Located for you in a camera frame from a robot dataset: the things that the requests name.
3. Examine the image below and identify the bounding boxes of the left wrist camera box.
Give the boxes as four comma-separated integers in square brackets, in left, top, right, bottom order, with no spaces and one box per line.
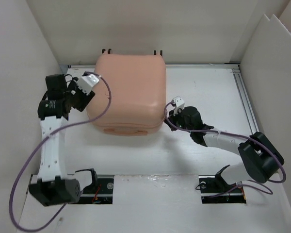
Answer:
[76,74,99,95]

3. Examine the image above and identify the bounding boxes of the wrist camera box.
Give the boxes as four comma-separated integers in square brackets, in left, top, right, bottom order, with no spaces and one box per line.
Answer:
[172,96,185,116]
[76,74,99,95]

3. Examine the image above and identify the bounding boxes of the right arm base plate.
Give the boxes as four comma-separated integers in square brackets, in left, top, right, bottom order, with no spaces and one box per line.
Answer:
[195,175,246,204]

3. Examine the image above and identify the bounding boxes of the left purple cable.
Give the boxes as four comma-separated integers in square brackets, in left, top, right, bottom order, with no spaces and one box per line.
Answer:
[8,71,112,232]

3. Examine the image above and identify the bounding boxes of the aluminium rail frame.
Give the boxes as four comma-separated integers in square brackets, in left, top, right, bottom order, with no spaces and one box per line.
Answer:
[232,64,259,133]

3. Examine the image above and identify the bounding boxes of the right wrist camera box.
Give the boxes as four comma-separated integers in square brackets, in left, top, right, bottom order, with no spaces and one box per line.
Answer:
[172,96,185,116]

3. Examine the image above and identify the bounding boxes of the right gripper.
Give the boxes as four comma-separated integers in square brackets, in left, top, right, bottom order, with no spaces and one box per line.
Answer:
[164,107,193,133]

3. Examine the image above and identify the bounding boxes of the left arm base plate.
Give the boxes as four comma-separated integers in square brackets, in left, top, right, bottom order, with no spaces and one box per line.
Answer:
[74,175,114,205]

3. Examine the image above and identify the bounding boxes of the pink suitcase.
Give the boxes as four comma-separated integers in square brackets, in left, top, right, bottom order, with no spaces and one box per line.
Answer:
[86,52,166,136]

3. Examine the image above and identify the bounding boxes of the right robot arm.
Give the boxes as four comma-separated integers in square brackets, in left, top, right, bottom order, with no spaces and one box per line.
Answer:
[164,106,287,191]

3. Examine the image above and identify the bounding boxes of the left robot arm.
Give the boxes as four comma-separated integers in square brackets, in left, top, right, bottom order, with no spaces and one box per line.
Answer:
[29,74,99,206]

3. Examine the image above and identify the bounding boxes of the purple cable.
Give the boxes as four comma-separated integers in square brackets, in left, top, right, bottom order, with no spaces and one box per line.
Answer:
[8,71,112,232]
[163,101,287,199]

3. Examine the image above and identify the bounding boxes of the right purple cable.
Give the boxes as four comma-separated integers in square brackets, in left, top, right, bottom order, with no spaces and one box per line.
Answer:
[163,101,287,199]

